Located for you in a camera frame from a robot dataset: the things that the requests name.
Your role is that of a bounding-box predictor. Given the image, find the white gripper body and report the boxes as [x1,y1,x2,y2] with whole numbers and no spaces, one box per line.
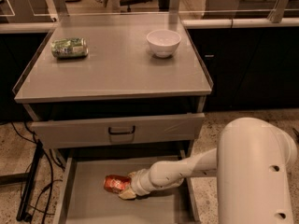
[131,169,155,196]

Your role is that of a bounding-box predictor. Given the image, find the red coke can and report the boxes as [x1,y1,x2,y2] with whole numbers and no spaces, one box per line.
[104,175,131,194]

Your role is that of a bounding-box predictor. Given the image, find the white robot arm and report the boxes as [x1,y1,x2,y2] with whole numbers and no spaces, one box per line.
[119,118,297,224]

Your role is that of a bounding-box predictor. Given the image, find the open grey middle drawer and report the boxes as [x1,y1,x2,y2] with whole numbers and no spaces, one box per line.
[53,149,199,224]

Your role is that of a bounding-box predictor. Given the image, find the grey top drawer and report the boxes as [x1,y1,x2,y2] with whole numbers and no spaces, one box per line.
[32,113,205,148]

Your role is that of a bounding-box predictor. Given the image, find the grey cabinet with counter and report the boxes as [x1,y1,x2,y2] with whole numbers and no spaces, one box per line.
[15,13,212,122]

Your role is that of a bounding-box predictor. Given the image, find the green soda can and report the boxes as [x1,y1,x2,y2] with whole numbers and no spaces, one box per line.
[50,37,88,59]

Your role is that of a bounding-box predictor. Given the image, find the black metal floor bar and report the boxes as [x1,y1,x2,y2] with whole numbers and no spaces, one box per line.
[0,142,43,221]

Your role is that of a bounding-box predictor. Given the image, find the white ceramic bowl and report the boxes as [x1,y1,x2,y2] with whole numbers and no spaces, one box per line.
[147,29,181,58]

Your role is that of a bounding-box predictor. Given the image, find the black drawer handle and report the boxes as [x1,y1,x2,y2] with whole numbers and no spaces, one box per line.
[108,126,135,135]

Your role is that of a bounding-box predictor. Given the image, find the black floor cables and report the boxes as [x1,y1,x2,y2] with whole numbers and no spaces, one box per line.
[10,121,66,224]

